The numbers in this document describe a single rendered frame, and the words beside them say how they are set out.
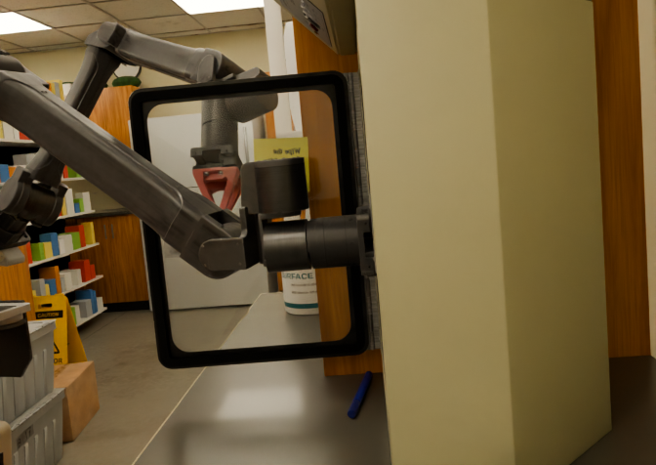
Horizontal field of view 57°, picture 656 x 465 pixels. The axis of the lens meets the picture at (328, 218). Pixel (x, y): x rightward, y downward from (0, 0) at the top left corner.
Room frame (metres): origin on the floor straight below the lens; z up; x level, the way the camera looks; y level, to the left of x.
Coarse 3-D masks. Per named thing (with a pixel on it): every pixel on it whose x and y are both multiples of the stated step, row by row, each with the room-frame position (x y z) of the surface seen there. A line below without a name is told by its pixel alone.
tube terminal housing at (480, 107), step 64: (384, 0) 0.52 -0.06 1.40; (448, 0) 0.52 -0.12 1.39; (512, 0) 0.54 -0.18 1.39; (576, 0) 0.62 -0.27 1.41; (384, 64) 0.52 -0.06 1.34; (448, 64) 0.52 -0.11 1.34; (512, 64) 0.54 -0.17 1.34; (576, 64) 0.62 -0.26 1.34; (384, 128) 0.52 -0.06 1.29; (448, 128) 0.52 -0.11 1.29; (512, 128) 0.53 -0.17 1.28; (576, 128) 0.61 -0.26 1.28; (384, 192) 0.52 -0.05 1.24; (448, 192) 0.52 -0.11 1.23; (512, 192) 0.53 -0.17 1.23; (576, 192) 0.61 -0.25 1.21; (384, 256) 0.52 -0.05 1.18; (448, 256) 0.52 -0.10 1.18; (512, 256) 0.53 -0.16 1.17; (576, 256) 0.60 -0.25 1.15; (384, 320) 0.52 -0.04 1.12; (448, 320) 0.52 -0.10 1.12; (512, 320) 0.52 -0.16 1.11; (576, 320) 0.60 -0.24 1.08; (384, 384) 0.82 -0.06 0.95; (448, 384) 0.52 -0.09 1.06; (512, 384) 0.52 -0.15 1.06; (576, 384) 0.60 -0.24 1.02; (448, 448) 0.52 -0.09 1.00; (512, 448) 0.52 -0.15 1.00; (576, 448) 0.59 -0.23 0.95
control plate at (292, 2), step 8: (280, 0) 0.78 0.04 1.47; (288, 0) 0.73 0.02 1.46; (296, 0) 0.68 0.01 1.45; (304, 0) 0.64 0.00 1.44; (288, 8) 0.79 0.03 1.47; (296, 8) 0.74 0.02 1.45; (304, 8) 0.69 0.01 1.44; (312, 8) 0.64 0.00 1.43; (296, 16) 0.80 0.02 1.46; (304, 16) 0.75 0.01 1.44; (312, 16) 0.69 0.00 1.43; (320, 16) 0.65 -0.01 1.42; (320, 24) 0.71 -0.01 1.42; (320, 32) 0.77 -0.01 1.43; (328, 40) 0.77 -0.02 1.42
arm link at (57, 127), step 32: (0, 96) 0.73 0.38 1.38; (32, 96) 0.72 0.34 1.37; (32, 128) 0.73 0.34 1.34; (64, 128) 0.71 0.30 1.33; (96, 128) 0.73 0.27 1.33; (64, 160) 0.72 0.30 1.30; (96, 160) 0.70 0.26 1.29; (128, 160) 0.70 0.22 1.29; (128, 192) 0.69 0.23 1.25; (160, 192) 0.68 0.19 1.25; (192, 192) 0.71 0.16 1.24; (160, 224) 0.68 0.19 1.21; (192, 224) 0.67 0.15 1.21; (224, 224) 0.70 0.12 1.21; (192, 256) 0.67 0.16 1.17
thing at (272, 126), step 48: (288, 96) 0.83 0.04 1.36; (192, 144) 0.84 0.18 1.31; (240, 144) 0.84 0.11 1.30; (288, 144) 0.83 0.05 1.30; (240, 192) 0.84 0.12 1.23; (336, 192) 0.83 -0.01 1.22; (192, 288) 0.84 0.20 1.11; (240, 288) 0.84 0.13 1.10; (288, 288) 0.83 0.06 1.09; (336, 288) 0.83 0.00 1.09; (192, 336) 0.84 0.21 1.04; (240, 336) 0.84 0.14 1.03; (288, 336) 0.84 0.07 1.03; (336, 336) 0.83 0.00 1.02
